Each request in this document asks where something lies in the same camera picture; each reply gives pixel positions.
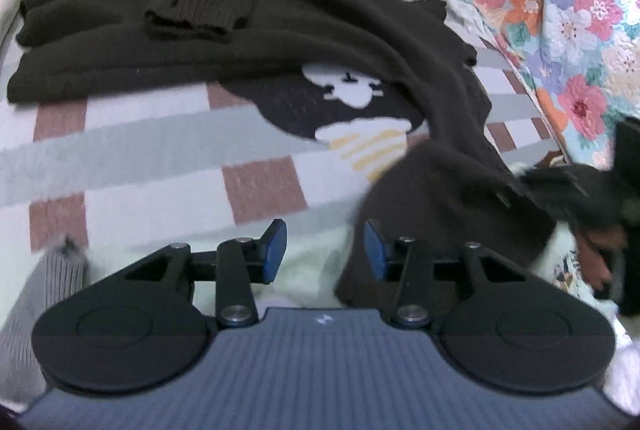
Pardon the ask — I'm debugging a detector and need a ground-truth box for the operator's right hand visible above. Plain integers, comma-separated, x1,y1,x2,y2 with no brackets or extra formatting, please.
574,225,627,290

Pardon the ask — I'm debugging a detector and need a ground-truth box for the checkered plush dog blanket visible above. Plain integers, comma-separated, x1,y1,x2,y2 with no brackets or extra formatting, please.
0,0,569,311

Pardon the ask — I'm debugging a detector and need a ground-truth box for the floral patchwork quilt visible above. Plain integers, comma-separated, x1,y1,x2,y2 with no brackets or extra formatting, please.
448,0,639,169

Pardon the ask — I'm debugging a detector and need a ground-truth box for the grey knit sleeve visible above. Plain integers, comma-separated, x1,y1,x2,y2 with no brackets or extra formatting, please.
1,236,88,412

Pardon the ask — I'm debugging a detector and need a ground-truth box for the dark brown knit sweater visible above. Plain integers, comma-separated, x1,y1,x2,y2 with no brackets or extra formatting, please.
1,0,575,306

